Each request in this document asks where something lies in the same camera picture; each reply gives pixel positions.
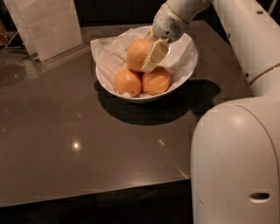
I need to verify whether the brown object at left edge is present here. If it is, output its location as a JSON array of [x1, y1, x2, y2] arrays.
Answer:
[[0, 22, 9, 47]]

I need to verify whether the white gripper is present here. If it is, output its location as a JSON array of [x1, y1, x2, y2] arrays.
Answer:
[[141, 3, 187, 73]]

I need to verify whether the clear acrylic sign holder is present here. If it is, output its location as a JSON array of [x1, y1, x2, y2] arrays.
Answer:
[[3, 0, 89, 67]]

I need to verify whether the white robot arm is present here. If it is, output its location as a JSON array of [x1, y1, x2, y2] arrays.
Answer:
[[149, 0, 280, 224]]

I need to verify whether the orange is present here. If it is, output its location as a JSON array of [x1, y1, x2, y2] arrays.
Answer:
[[142, 66, 171, 95], [126, 38, 150, 73], [113, 68, 142, 97]]

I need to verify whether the white paper liner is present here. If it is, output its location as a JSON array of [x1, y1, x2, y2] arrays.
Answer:
[[89, 26, 197, 100]]

